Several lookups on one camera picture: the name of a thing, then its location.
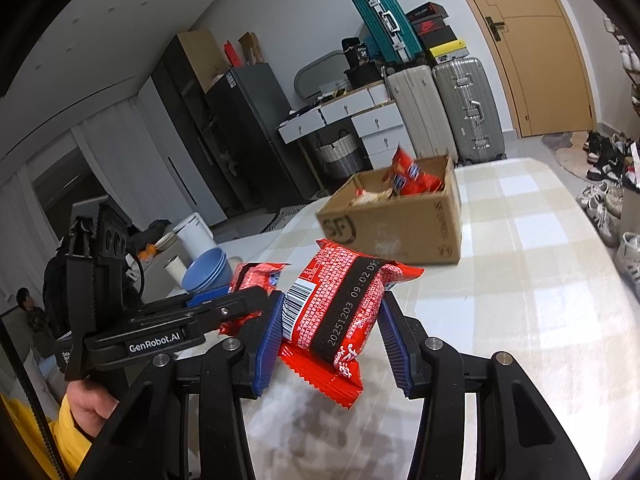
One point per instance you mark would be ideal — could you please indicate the white drawer desk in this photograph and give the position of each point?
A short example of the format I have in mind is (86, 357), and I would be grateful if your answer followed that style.
(380, 125)

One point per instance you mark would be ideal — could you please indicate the white wardrobe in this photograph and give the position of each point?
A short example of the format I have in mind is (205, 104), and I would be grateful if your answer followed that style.
(145, 160)

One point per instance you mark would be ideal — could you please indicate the grey oval board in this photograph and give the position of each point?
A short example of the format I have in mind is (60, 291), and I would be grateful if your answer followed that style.
(317, 72)

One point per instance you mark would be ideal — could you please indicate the beige suitcase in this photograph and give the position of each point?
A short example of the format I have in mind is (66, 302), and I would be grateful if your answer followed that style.
(420, 110)

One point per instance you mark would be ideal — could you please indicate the dark wardrobe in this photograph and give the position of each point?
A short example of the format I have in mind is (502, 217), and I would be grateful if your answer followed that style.
(185, 125)

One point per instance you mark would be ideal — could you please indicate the red black shoe box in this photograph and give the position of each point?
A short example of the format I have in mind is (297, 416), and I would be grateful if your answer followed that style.
(432, 25)

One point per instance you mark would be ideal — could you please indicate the woven basket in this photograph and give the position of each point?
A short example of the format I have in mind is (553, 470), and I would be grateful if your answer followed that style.
(340, 155)

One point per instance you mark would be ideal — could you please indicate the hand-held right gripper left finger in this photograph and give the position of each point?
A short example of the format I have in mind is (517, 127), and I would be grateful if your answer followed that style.
(267, 345)

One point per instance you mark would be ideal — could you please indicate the red paper bag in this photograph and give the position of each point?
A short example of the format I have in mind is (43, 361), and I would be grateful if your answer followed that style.
(232, 54)

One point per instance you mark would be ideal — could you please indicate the blue stacked bowls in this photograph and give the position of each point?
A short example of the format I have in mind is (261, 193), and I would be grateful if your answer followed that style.
(207, 265)

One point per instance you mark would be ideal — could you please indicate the red cone snack bag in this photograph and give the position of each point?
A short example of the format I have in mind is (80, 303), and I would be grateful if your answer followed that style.
(405, 170)

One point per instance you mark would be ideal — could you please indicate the person's left forearm yellow sleeve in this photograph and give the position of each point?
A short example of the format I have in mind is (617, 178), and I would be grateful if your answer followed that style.
(70, 440)

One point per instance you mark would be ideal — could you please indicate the white orange noodle snack packet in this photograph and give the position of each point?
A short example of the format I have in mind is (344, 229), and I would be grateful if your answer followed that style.
(372, 197)

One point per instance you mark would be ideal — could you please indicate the shoe rack with shoes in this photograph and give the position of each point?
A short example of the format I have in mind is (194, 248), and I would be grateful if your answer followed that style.
(627, 55)

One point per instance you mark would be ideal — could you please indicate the brown paper bag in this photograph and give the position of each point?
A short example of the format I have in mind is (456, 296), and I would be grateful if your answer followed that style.
(250, 49)

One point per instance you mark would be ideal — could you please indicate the wooden door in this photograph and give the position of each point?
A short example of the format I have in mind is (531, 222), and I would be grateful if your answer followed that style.
(540, 60)

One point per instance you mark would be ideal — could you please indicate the cardboard box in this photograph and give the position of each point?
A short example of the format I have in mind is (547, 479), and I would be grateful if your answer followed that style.
(400, 230)

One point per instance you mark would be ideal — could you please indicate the white curtain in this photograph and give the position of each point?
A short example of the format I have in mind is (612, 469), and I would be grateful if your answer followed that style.
(25, 220)

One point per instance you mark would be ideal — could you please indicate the striped floor mat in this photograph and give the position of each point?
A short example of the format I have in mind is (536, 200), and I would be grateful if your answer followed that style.
(287, 217)

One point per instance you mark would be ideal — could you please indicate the black storage box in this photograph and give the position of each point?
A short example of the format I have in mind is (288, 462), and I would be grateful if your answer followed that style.
(364, 76)

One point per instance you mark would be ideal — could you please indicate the white bowl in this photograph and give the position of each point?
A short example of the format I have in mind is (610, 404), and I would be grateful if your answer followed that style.
(166, 241)

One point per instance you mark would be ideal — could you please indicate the white cup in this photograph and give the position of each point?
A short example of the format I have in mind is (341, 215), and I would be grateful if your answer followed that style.
(176, 269)

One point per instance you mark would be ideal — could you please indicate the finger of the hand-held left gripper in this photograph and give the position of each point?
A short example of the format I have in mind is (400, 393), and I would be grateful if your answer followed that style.
(210, 296)
(235, 307)

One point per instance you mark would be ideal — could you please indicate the silver suitcase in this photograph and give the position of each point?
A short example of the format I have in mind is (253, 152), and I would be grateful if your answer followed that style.
(470, 110)

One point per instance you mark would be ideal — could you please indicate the red black striped snack packet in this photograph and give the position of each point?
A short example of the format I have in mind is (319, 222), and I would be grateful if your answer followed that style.
(255, 275)
(340, 310)

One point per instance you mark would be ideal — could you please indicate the person's left hand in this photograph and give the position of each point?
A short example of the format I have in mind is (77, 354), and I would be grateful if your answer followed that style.
(90, 407)

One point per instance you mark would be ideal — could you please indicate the dark clothes pile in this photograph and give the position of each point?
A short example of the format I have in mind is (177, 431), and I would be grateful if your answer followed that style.
(147, 232)

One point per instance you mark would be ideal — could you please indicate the yellow black shoe box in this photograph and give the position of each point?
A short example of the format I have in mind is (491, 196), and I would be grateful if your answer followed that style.
(450, 51)

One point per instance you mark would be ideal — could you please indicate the teal suitcase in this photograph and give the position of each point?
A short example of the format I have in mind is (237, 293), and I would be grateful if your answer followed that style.
(387, 27)

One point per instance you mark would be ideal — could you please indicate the white kettle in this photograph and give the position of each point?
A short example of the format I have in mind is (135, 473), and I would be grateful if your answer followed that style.
(195, 235)

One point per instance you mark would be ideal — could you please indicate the beige round rug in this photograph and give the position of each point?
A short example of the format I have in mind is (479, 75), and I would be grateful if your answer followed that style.
(575, 165)

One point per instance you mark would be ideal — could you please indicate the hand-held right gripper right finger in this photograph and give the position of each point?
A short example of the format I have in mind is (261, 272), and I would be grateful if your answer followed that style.
(397, 355)

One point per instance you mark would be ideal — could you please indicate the black refrigerator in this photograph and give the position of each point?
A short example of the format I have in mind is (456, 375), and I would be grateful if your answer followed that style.
(255, 130)

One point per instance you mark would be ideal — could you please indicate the wooden shoe rack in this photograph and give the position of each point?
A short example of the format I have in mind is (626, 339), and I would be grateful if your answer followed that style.
(634, 91)

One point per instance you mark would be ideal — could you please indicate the black printed bag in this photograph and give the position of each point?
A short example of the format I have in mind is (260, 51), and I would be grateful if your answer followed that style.
(356, 52)

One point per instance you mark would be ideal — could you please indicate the blue bowl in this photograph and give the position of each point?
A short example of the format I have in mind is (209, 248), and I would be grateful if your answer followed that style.
(212, 285)

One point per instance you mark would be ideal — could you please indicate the tall cardboard carton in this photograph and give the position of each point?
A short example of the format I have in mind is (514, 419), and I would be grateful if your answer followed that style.
(202, 57)

